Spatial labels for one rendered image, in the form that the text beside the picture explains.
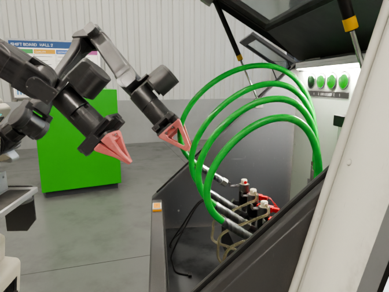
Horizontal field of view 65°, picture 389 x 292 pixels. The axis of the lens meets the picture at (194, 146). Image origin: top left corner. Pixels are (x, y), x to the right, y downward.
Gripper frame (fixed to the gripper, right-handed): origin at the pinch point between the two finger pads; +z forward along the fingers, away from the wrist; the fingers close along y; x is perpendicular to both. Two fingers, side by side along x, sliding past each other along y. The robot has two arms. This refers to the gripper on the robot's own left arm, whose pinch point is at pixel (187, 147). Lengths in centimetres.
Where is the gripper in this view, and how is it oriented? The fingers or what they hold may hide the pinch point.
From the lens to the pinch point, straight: 79.9
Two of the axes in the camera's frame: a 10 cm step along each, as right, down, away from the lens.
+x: -7.4, 6.7, 0.7
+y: 1.0, 0.1, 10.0
